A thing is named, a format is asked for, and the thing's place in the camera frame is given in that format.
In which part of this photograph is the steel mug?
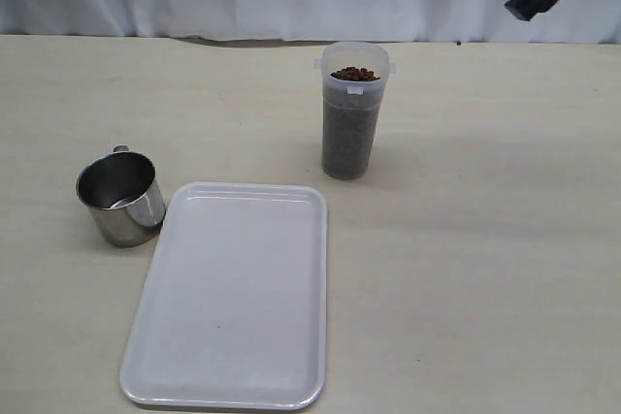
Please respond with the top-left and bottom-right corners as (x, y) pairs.
(76, 145), (166, 247)

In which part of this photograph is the translucent plastic tall container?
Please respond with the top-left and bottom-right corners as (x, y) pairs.
(316, 42), (395, 180)

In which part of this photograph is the white rectangular tray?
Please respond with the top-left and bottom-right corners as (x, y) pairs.
(119, 182), (328, 410)

